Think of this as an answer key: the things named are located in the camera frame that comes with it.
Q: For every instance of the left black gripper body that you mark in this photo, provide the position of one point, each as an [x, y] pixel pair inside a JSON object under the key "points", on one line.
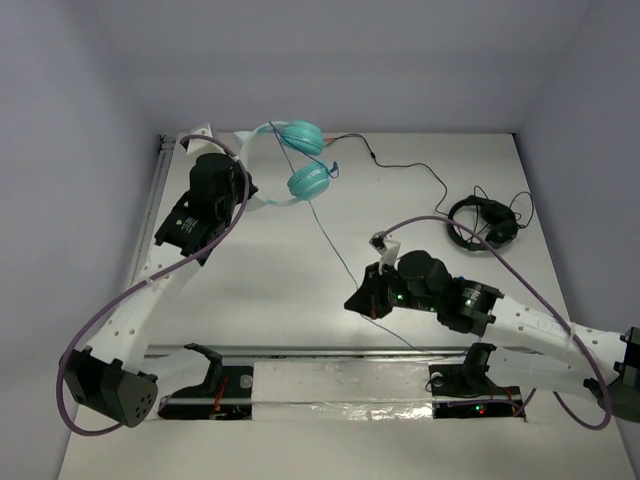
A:
{"points": [[242, 181]]}

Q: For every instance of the black headset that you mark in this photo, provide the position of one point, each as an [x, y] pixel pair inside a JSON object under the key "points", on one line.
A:
{"points": [[498, 218]]}

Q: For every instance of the aluminium rail frame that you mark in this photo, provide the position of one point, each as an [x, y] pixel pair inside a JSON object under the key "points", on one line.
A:
{"points": [[279, 280]]}

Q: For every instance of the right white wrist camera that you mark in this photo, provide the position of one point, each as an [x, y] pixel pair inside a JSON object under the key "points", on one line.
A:
{"points": [[387, 248]]}

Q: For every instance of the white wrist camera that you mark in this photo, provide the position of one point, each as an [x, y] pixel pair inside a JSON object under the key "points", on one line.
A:
{"points": [[200, 141], [387, 248]]}

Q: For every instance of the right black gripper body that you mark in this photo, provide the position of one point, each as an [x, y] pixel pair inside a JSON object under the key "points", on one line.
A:
{"points": [[386, 291]]}

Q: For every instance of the teal cat-ear headphones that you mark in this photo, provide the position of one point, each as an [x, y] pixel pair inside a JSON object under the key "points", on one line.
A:
{"points": [[301, 143]]}

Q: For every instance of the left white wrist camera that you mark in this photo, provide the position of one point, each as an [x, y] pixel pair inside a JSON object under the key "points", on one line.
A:
{"points": [[200, 141]]}

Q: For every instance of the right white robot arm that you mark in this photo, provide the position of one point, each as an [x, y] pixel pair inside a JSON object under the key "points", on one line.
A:
{"points": [[517, 346]]}

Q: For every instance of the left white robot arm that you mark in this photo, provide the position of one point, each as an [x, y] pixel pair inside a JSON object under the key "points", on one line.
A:
{"points": [[104, 367]]}

